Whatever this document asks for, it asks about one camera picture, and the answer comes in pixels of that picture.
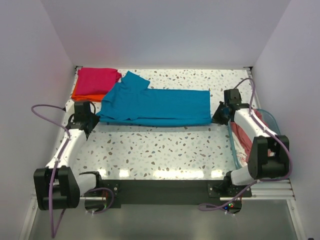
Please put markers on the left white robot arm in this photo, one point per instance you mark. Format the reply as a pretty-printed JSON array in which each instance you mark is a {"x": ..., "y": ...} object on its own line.
[{"x": 57, "y": 180}]

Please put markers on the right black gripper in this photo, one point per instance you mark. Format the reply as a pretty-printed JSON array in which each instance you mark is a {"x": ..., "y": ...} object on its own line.
[{"x": 216, "y": 118}]

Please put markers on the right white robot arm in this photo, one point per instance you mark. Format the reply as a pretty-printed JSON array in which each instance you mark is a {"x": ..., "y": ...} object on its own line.
[{"x": 269, "y": 159}]

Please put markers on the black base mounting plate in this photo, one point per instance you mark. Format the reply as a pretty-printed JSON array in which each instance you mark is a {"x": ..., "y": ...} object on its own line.
[{"x": 168, "y": 192}]

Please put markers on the aluminium table frame rail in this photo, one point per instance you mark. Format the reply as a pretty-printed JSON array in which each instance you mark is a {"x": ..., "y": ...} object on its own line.
[{"x": 263, "y": 191}]

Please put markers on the clear teal plastic basket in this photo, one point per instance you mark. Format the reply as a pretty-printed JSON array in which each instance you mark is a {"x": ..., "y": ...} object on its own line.
[{"x": 268, "y": 119}]

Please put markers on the pink t shirt in basket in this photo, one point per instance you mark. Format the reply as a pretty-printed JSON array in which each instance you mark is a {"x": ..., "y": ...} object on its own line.
[{"x": 242, "y": 135}]

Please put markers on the folded magenta t shirt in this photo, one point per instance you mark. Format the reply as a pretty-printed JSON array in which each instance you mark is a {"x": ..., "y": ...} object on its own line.
[{"x": 96, "y": 81}]

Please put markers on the white t shirt in basket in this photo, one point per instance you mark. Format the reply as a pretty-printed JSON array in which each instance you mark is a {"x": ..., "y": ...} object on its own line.
[{"x": 241, "y": 154}]

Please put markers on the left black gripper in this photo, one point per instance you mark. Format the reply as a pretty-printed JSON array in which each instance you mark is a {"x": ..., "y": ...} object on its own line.
[{"x": 96, "y": 119}]

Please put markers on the blue t shirt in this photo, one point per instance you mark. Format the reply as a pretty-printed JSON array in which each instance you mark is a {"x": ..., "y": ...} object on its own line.
[{"x": 132, "y": 102}]

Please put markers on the folded orange t shirt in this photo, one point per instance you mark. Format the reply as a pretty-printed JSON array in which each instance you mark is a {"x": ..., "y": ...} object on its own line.
[{"x": 91, "y": 97}]

